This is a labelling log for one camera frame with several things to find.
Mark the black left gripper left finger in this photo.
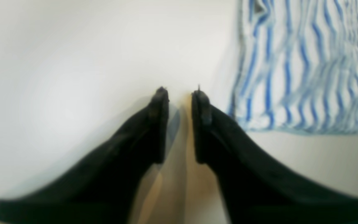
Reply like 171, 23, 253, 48
0, 87, 169, 224

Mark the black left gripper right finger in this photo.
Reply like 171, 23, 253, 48
191, 90, 358, 224

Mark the blue white striped T-shirt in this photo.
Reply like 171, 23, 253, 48
227, 0, 358, 135

